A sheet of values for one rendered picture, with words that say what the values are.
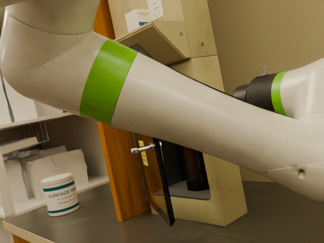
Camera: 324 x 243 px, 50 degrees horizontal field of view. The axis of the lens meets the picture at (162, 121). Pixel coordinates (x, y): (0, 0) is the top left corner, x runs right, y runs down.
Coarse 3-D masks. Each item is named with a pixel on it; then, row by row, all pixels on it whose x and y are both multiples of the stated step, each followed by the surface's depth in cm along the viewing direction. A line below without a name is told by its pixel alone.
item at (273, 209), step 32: (96, 192) 170; (256, 192) 119; (288, 192) 113; (32, 224) 136; (64, 224) 128; (96, 224) 120; (128, 224) 113; (160, 224) 107; (192, 224) 102; (256, 224) 93; (288, 224) 89; (320, 224) 85
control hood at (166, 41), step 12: (156, 24) 85; (168, 24) 88; (180, 24) 91; (132, 36) 92; (144, 36) 90; (156, 36) 88; (168, 36) 88; (180, 36) 91; (144, 48) 94; (156, 48) 92; (168, 48) 90; (180, 48) 90; (168, 60) 95; (180, 60) 94
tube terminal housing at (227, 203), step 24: (120, 0) 110; (144, 0) 102; (168, 0) 95; (192, 0) 95; (120, 24) 113; (192, 24) 94; (192, 48) 93; (192, 72) 93; (216, 72) 99; (216, 168) 95; (216, 192) 95; (240, 192) 101; (192, 216) 104; (216, 216) 97; (240, 216) 100
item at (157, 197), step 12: (144, 144) 100; (156, 144) 87; (156, 156) 87; (144, 168) 109; (156, 168) 90; (144, 180) 115; (156, 180) 94; (156, 192) 98; (156, 204) 102; (168, 204) 88; (168, 216) 88
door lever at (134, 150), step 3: (150, 144) 90; (129, 147) 95; (132, 147) 92; (135, 147) 91; (141, 147) 90; (144, 147) 90; (147, 147) 90; (150, 147) 90; (129, 150) 96; (132, 150) 90; (135, 150) 89; (138, 150) 90; (141, 150) 90; (144, 150) 90; (150, 150) 91; (132, 153) 90; (135, 153) 90
